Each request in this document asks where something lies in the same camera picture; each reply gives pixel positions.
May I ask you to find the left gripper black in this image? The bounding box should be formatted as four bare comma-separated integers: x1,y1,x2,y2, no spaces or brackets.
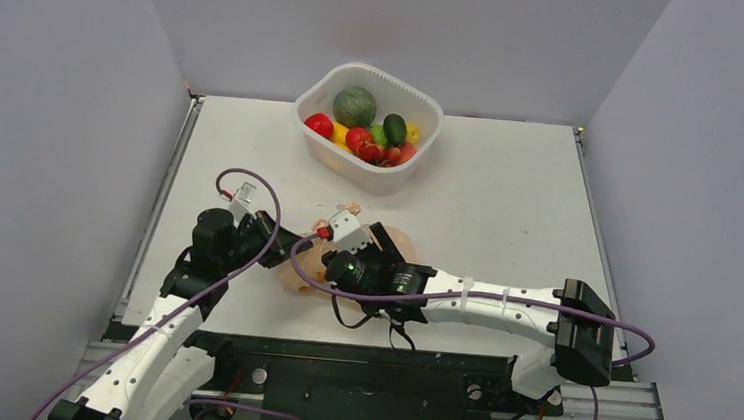
219,206,314,280

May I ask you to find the orange translucent plastic bag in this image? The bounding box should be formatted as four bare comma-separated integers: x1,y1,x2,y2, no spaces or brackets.
273,224,417,301

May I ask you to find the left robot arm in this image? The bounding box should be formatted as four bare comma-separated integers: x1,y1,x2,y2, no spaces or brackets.
48,208,310,420

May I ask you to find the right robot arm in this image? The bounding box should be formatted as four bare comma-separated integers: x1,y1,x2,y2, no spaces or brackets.
318,212,615,409

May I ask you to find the red cherries bunch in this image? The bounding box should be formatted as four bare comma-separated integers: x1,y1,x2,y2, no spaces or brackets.
355,142,417,167

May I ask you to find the white plastic tub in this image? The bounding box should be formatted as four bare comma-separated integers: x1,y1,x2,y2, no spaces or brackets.
290,62,445,196

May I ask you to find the red apple centre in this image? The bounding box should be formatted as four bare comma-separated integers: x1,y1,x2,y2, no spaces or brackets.
344,127,374,155

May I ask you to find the red apple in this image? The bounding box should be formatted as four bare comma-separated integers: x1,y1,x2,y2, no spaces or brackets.
304,112,334,139
344,127,374,155

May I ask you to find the yellow fruit in tub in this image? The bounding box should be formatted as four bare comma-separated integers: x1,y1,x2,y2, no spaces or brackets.
330,122,352,153

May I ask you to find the yellow lemon right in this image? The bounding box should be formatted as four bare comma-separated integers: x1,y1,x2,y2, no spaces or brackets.
405,122,421,145

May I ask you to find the dark green avocado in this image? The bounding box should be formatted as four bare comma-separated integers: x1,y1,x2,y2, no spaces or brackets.
383,113,408,147

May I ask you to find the red apple left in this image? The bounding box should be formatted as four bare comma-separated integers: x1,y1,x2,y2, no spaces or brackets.
304,112,334,139

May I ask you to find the round green melon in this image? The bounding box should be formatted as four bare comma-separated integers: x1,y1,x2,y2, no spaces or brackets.
332,85,377,128

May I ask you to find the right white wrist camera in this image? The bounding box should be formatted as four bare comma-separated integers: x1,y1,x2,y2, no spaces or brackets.
319,209,373,255

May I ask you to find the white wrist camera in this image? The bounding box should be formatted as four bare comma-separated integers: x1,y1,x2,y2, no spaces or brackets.
319,209,373,255
228,182,257,226

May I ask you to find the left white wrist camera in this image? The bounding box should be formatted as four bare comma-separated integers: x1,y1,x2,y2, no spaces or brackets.
228,182,257,226

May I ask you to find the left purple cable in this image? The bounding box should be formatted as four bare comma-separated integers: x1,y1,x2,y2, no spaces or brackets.
25,152,286,420

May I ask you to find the purple cable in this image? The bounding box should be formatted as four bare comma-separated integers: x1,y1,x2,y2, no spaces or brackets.
25,152,286,420
282,228,664,372

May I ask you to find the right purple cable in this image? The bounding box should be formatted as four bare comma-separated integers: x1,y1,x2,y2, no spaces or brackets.
282,228,664,372

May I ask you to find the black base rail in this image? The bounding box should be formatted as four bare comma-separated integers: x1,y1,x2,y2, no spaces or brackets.
185,331,564,420

